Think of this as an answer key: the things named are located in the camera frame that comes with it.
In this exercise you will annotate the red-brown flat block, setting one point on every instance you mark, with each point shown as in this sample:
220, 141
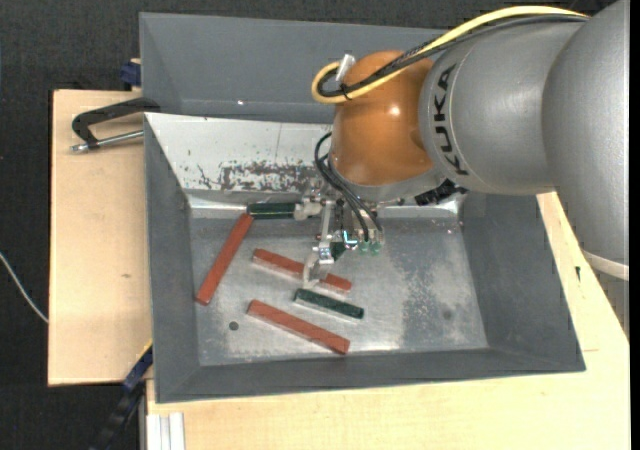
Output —
280, 263
298, 327
224, 259

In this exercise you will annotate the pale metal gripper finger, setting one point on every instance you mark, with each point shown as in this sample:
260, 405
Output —
306, 211
316, 269

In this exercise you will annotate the dark green flat block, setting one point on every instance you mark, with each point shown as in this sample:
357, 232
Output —
328, 304
271, 210

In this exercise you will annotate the grey metal bin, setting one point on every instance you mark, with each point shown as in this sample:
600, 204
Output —
430, 288

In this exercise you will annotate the pale wood flat board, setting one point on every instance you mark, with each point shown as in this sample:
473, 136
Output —
100, 238

